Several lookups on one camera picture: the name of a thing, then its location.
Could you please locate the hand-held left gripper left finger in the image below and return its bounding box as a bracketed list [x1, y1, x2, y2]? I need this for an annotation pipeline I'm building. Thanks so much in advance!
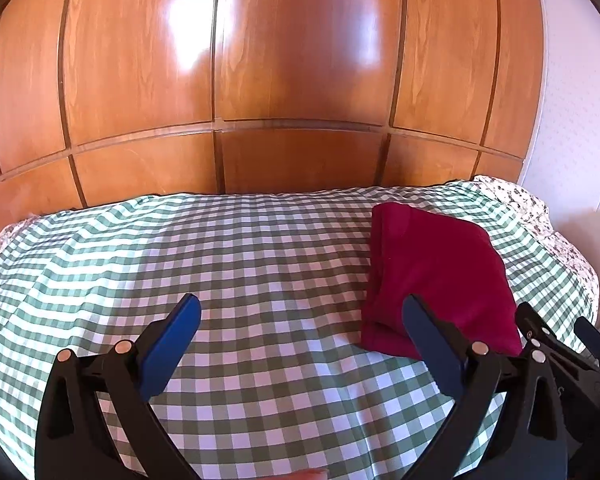
[35, 292, 202, 480]

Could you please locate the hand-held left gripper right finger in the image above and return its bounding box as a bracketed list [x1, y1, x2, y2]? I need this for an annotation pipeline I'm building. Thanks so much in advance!
[401, 294, 567, 480]

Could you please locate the green white checked blanket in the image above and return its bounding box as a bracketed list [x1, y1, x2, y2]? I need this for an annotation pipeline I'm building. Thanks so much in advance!
[0, 182, 596, 480]

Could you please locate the floral quilt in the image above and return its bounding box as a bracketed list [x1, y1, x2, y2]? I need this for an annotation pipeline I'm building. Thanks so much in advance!
[0, 175, 600, 313]

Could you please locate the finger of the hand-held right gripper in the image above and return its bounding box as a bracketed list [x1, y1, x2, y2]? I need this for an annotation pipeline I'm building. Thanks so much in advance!
[514, 302, 589, 377]
[574, 317, 600, 377]

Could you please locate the dark red knit sweater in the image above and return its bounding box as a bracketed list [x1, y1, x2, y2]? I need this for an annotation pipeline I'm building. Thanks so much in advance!
[361, 201, 525, 361]

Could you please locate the wooden wardrobe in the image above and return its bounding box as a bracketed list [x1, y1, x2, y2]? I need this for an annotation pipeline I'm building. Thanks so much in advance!
[0, 0, 548, 233]

